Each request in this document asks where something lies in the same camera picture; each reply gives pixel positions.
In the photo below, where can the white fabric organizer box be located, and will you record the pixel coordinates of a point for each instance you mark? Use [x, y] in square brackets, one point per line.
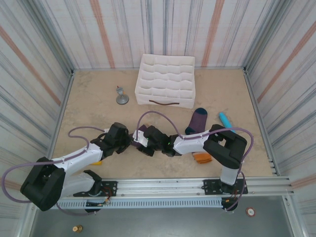
[165, 74]

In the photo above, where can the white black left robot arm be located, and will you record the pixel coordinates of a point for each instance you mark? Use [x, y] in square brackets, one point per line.
[81, 158]

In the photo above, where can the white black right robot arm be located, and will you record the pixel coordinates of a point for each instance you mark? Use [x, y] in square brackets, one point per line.
[192, 145]

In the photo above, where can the yellow block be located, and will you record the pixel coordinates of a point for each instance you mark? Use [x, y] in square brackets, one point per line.
[98, 163]

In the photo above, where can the grey metal stand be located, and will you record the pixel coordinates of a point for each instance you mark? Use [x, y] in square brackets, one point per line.
[121, 100]

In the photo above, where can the light blue cylinder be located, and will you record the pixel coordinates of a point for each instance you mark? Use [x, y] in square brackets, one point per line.
[225, 121]

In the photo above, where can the brass fitting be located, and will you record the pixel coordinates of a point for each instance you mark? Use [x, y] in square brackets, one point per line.
[77, 228]

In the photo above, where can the red white round button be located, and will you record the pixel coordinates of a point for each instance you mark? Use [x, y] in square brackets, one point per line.
[250, 212]

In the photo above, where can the aluminium mounting rail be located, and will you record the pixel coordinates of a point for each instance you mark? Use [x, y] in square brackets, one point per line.
[160, 185]

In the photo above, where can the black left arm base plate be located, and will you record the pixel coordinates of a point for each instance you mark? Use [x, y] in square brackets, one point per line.
[109, 185]

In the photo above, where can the aluminium side rail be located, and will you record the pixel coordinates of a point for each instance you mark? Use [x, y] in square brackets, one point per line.
[261, 123]
[60, 121]

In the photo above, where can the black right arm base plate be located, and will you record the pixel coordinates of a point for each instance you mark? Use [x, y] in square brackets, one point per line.
[209, 185]

